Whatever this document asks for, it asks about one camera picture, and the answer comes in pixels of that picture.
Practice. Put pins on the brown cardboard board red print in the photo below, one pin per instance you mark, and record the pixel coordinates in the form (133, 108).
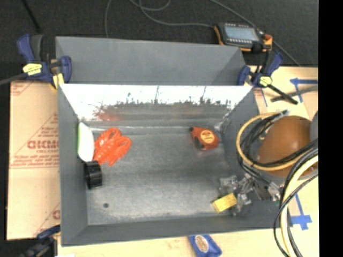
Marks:
(29, 186)

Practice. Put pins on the orange tape measure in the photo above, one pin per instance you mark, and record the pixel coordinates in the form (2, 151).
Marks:
(205, 139)

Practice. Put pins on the black cylindrical roll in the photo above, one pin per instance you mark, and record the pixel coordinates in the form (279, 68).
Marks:
(93, 174)

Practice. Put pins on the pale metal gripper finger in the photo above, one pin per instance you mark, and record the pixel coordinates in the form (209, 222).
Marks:
(242, 203)
(227, 184)

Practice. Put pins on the yellow flat block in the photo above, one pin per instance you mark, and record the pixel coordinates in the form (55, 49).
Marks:
(224, 203)

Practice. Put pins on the grey metal bin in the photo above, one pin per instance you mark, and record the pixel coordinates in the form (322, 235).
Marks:
(160, 181)

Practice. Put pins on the white and green oval object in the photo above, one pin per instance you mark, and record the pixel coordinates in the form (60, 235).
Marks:
(85, 143)

